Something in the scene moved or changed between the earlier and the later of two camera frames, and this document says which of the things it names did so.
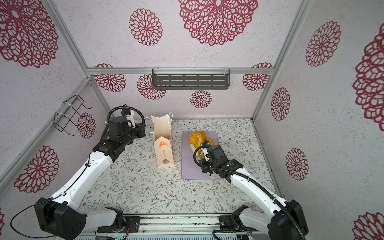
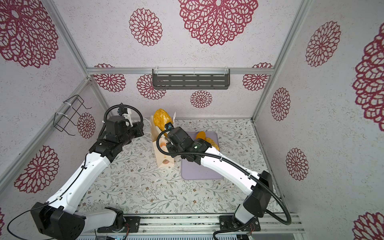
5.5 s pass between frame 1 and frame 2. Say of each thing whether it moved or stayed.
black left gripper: stayed
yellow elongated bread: stayed
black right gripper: moved
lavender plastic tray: stayed
